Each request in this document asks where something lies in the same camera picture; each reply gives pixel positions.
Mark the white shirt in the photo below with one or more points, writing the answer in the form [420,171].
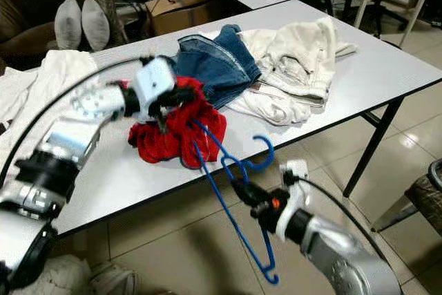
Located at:
[76,74]

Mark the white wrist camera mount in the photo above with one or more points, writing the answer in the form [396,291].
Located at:
[155,81]
[297,173]

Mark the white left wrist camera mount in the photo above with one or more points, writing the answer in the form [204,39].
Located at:
[155,81]

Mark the white jeans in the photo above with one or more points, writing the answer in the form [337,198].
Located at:
[297,60]

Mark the dark stool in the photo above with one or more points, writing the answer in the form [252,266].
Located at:
[425,198]

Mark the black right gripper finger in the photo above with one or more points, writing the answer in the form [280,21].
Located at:
[254,208]
[251,190]

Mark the brown armchair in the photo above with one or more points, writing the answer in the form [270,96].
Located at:
[27,18]

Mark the red T-shirt white print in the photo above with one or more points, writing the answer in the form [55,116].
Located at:
[159,146]

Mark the blue clothes hanger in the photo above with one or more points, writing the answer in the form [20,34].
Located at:
[269,276]

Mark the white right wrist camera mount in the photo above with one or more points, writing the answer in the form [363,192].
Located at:
[297,173]

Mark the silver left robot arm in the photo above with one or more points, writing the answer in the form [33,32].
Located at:
[62,150]

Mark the blue denim jeans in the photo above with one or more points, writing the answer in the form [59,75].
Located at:
[214,60]

